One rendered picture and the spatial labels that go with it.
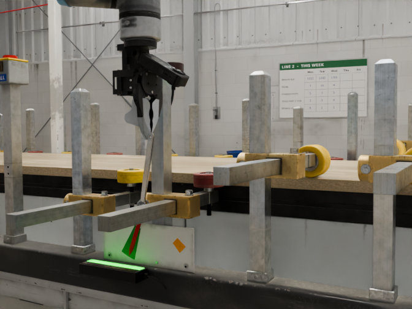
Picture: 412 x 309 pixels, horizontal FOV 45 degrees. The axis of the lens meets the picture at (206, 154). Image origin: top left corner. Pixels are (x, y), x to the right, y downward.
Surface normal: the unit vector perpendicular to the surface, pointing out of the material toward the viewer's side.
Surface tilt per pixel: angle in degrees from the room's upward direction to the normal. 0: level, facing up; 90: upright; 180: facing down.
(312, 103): 90
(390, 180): 90
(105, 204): 90
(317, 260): 90
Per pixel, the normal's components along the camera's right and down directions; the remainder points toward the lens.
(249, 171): 0.88, 0.02
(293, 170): -0.48, 0.05
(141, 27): 0.11, 0.05
